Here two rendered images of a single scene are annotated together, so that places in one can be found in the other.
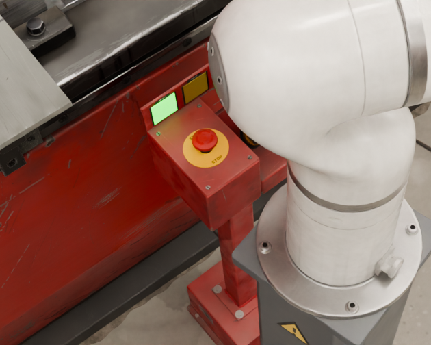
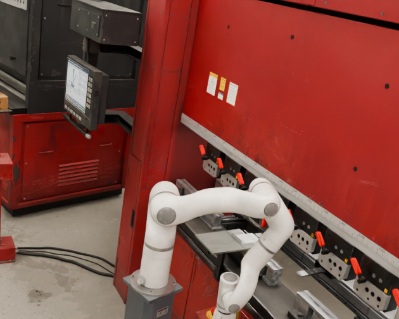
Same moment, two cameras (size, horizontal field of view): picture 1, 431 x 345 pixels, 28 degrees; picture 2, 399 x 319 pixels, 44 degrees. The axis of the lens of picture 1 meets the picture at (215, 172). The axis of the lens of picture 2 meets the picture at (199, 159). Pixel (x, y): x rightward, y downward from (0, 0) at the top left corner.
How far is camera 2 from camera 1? 1.95 m
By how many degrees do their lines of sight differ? 72
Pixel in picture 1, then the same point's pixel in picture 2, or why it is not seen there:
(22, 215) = (211, 300)
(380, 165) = (148, 228)
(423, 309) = not seen: outside the picture
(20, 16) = not seen: hidden behind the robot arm
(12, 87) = (220, 245)
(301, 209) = not seen: hidden behind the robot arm
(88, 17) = (260, 285)
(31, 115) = (209, 247)
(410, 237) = (148, 292)
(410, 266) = (139, 288)
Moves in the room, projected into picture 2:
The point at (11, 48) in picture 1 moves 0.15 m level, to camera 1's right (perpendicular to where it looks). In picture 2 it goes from (234, 248) to (235, 264)
